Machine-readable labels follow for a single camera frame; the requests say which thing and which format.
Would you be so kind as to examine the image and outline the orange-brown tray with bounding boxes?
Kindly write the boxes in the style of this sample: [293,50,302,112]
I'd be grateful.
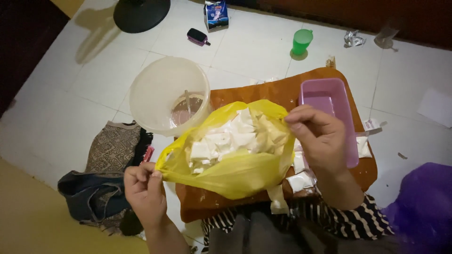
[174,67,378,223]

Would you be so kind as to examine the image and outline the black round fan base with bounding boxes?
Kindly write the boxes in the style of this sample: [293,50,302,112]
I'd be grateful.
[113,0,171,34]

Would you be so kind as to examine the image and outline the grey trousers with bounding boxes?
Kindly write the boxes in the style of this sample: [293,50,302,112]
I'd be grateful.
[208,211,401,254]

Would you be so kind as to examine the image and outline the crumpled silver wrapper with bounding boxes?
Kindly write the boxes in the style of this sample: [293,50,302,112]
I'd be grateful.
[343,30,367,48]

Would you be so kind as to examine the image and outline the small white printed label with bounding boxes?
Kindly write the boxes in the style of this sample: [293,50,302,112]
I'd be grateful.
[362,119,381,132]

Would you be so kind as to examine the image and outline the person's right hand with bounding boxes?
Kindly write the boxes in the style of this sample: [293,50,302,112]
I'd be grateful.
[284,104,349,176]

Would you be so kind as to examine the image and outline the blue carton box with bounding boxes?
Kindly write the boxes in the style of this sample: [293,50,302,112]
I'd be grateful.
[204,0,229,31]

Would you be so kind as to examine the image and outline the person's left hand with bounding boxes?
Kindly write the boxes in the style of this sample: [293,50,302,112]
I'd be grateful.
[123,162,169,230]

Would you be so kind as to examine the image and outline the translucent round plastic tub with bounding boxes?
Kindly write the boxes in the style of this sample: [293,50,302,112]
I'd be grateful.
[129,56,212,137]

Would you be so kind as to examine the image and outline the red small packet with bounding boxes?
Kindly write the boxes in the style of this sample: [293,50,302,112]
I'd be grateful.
[142,145,155,163]

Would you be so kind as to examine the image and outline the pile of white filled packets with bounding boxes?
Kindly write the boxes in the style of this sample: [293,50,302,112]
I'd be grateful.
[184,107,288,174]

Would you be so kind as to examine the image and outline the yellow plastic bag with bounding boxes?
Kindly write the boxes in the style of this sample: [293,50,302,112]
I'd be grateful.
[155,99,296,200]

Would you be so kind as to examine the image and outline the white paper sheet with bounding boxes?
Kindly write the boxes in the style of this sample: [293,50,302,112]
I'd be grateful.
[416,87,452,128]

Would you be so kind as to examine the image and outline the green plastic cup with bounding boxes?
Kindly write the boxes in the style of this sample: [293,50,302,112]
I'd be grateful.
[292,29,314,56]

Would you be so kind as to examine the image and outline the heap of patterned cloth bags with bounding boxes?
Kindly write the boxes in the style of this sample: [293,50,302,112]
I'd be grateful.
[57,120,154,237]

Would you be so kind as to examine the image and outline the pink rectangular plastic container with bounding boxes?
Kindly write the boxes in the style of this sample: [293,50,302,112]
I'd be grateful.
[299,78,360,169]

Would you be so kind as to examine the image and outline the white filled plastic packet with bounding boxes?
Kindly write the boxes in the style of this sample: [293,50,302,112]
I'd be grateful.
[286,171,316,194]
[292,138,306,174]
[356,136,373,159]

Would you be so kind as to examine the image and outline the black and purple small device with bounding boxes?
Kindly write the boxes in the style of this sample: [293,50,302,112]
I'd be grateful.
[186,28,211,47]

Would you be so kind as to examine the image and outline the clear drinking glass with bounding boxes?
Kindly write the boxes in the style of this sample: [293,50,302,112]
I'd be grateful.
[374,25,400,50]

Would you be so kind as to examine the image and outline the black white striped shirt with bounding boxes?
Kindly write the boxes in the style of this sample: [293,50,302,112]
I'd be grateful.
[201,192,395,254]

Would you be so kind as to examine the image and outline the purple plastic bag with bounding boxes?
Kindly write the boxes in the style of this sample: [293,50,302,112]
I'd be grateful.
[381,162,452,254]

